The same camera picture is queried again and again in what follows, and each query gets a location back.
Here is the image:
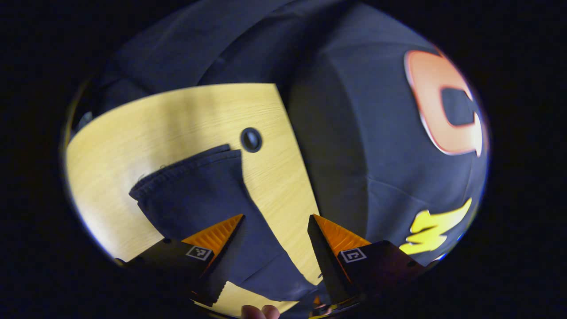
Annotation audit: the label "black jeans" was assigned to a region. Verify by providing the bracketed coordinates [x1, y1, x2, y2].
[128, 144, 330, 318]

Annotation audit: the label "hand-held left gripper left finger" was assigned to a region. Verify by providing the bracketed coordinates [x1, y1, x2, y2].
[114, 214, 247, 307]

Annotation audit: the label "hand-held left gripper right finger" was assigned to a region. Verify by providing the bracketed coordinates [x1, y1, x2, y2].
[307, 214, 429, 306]

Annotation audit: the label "black backdrop cloth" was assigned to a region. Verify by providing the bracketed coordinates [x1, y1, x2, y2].
[71, 0, 490, 267]

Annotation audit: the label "black table cable grommet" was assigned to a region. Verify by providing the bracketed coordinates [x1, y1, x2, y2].
[240, 128, 263, 153]

